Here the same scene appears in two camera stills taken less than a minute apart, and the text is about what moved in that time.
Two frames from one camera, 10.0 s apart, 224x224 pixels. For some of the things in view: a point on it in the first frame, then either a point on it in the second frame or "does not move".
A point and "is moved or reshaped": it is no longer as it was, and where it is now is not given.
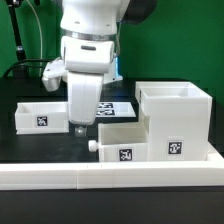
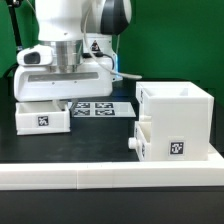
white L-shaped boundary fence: x=130 y=174 does not move
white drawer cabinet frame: x=177 y=115 does not move
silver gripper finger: x=80 y=131 → x=75 y=101
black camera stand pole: x=11 y=4 does not move
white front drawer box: x=123 y=141 is moved or reshaped
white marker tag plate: x=112 y=109 does not move
